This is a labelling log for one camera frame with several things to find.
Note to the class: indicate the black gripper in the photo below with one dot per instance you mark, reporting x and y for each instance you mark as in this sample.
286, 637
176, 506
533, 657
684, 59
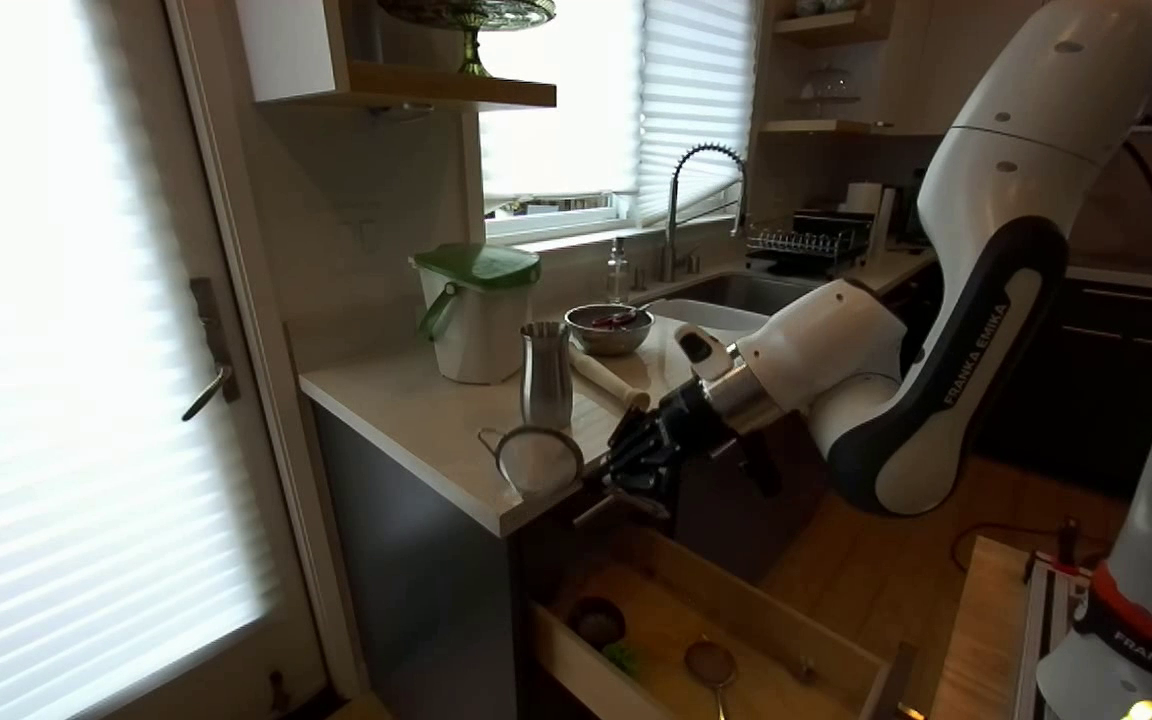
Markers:
696, 422

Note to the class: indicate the large metal mesh strainer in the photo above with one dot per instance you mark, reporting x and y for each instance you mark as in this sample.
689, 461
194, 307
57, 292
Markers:
539, 464

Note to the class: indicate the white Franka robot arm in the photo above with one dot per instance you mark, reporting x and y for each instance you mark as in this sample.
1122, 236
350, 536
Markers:
1003, 202

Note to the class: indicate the silver metal cup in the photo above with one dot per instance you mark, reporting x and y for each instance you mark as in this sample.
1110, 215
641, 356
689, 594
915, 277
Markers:
545, 382

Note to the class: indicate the small metal mesh strainer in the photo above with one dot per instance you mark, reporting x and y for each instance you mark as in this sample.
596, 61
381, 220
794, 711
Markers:
709, 662

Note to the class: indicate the wooden drawer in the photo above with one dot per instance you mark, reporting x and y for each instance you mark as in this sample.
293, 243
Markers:
788, 642

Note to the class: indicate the dark drawer cabinet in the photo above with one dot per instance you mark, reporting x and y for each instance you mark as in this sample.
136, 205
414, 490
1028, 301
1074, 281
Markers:
418, 603

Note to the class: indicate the pale rolling pin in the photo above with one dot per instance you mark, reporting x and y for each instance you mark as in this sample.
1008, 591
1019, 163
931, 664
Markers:
606, 382

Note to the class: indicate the metal bowl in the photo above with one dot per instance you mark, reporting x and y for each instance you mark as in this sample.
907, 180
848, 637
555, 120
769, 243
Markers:
606, 335

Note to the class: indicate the clear soap dispenser bottle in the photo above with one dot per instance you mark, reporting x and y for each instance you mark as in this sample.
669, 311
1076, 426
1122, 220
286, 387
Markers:
617, 277

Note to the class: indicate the small green item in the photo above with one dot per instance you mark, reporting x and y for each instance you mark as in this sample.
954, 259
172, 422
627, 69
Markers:
623, 657

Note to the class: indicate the white container green lid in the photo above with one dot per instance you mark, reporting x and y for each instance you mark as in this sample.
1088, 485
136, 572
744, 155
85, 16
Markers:
476, 335

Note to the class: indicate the kitchen sink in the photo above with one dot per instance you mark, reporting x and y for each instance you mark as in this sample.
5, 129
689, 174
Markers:
748, 288

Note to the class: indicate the tall gooseneck faucet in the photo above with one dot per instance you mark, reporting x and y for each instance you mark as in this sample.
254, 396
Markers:
674, 227

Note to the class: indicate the dark dish rack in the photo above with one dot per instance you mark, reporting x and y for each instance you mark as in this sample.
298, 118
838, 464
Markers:
800, 243

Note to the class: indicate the white countertop appliance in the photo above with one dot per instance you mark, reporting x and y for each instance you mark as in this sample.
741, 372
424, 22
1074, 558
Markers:
867, 215

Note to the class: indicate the kitchen window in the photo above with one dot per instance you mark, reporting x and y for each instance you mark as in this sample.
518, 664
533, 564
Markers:
560, 120

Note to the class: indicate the wooden robot cart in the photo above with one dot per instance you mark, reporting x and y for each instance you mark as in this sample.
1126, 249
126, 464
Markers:
980, 642

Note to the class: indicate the green glass cake stand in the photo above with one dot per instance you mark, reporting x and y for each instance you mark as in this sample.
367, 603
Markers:
471, 16

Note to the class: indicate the dark lower cabinet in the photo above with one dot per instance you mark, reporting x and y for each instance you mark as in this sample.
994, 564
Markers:
1110, 387

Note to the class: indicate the open wooden shelf unit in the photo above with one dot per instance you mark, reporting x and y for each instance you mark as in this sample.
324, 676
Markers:
830, 24

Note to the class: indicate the door with white blinds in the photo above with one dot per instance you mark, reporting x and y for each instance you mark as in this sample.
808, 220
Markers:
83, 335

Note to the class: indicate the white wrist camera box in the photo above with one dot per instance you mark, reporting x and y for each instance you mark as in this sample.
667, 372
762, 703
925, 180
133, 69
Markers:
696, 348

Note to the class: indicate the aluminium base frame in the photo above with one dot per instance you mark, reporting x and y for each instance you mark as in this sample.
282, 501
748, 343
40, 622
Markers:
1045, 624

